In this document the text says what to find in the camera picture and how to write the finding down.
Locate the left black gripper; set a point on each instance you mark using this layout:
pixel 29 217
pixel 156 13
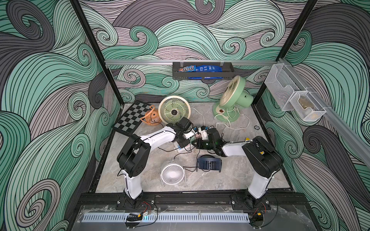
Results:
pixel 186 142

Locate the white power strip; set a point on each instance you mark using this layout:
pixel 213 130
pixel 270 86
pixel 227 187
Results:
pixel 185 149

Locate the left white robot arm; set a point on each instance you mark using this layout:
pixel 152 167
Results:
pixel 133 157

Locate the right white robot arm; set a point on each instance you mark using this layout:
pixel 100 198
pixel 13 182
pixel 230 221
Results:
pixel 262 156

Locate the cream round desk fan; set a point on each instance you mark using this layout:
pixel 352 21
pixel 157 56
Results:
pixel 173 108

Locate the dark blue small fan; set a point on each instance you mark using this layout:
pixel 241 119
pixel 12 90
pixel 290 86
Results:
pixel 209 163

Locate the orange small fan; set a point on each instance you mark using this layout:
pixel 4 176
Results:
pixel 151 116

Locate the white small cage fan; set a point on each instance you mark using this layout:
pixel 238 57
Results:
pixel 172 172

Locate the green standing desk fan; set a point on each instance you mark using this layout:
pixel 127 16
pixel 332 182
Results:
pixel 235 95

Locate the black white chessboard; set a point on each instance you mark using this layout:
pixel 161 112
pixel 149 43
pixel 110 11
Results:
pixel 131 118

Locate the blue candy bag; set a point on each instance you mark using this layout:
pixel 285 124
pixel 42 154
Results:
pixel 201 68

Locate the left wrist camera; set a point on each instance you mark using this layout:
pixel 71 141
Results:
pixel 193 132

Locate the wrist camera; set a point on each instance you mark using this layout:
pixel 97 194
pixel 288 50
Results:
pixel 193 132
pixel 202 133

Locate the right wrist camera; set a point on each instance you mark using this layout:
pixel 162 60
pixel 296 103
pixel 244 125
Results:
pixel 202 133

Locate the black wall shelf basket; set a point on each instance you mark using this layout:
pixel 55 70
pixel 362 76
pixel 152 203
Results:
pixel 227 74

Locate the clear plastic wall bin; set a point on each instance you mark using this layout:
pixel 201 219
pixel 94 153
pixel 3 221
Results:
pixel 281 86

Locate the small clear wall bin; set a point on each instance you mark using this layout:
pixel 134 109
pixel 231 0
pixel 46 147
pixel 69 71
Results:
pixel 306 106

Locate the white perforated rail strip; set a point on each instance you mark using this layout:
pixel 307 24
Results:
pixel 196 217

